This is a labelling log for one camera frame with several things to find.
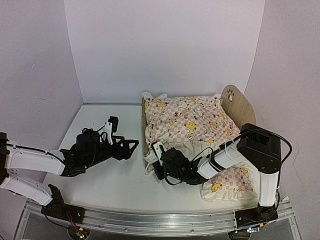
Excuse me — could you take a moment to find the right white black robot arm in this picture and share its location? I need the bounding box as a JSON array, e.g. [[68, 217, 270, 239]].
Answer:
[[152, 123, 287, 229]]

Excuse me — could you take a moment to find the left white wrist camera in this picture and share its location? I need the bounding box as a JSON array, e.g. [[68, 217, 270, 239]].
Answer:
[[101, 116, 119, 145]]

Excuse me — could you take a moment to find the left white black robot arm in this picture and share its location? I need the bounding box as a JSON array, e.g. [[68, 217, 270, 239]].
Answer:
[[0, 128, 139, 224]]

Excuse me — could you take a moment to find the duck print ruffled pillow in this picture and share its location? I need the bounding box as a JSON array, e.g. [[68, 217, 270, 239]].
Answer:
[[200, 165, 258, 201]]

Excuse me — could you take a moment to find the duck print ruffled bed cover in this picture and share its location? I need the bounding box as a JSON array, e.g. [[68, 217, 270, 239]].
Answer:
[[140, 91, 242, 176]]

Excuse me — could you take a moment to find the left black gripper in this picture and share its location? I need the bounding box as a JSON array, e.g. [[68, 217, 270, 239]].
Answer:
[[84, 135, 138, 169]]

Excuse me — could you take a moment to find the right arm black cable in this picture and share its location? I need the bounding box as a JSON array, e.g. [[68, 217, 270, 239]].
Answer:
[[164, 131, 293, 201]]

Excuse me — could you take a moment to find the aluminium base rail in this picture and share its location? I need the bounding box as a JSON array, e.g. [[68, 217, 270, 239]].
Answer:
[[14, 197, 302, 240]]

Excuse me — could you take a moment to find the wooden pet bed frame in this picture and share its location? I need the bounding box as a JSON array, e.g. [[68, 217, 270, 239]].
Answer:
[[141, 84, 257, 176]]

